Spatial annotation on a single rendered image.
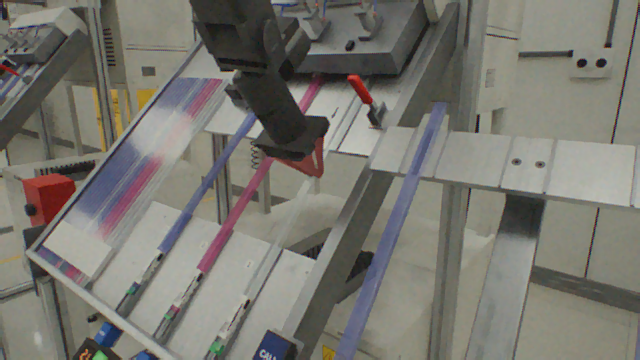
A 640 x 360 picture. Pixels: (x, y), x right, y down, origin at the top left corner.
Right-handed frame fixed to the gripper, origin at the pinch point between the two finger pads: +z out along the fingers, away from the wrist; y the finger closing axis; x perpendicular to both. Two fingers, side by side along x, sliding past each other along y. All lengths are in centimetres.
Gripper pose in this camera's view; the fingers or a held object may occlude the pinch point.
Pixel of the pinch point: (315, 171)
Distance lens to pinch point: 63.7
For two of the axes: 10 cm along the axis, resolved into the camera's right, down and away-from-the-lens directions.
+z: 3.9, 6.2, 6.8
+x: -4.8, 7.7, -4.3
